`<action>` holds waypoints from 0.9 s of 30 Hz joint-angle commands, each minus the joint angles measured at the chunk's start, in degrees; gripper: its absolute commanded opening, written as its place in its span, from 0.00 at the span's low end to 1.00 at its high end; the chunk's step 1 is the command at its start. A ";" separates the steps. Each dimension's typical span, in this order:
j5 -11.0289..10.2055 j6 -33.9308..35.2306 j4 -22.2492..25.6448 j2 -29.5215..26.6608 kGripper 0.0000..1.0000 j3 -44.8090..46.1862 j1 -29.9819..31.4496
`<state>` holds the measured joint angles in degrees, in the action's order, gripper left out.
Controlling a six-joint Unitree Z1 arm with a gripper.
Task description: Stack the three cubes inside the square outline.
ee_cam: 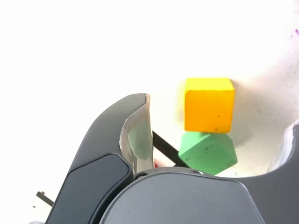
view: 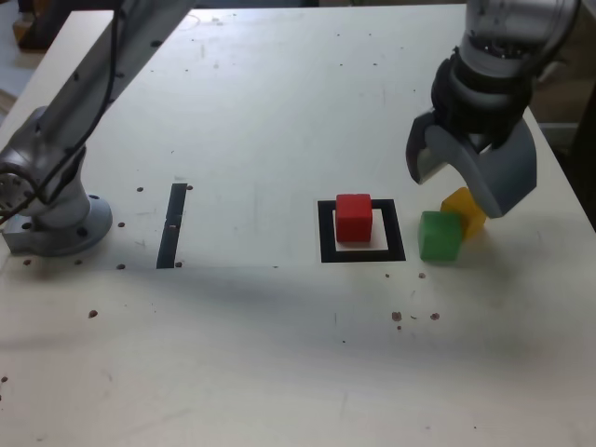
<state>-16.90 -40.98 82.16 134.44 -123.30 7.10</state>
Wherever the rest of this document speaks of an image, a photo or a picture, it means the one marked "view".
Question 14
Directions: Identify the black tape square outline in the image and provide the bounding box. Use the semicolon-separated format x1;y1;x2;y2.
317;198;407;264

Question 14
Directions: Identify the brown wooden furniture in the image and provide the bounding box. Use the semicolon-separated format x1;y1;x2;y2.
11;0;117;50

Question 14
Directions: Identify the yellow cube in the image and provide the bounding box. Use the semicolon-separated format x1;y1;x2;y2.
440;186;489;241

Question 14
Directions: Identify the black tape strip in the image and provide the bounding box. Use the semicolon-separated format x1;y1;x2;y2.
156;183;187;270

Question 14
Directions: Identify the red cube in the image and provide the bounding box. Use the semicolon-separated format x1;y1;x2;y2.
334;193;373;243

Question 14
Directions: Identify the green cube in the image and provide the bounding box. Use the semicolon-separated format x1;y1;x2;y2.
417;210;463;262

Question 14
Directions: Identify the white chair frame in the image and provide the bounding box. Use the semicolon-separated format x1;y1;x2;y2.
535;0;596;94

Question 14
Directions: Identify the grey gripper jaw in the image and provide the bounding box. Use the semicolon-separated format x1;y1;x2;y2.
405;110;452;186
425;120;540;221

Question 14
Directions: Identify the dark furniture piece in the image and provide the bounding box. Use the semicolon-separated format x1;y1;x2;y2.
558;76;596;224

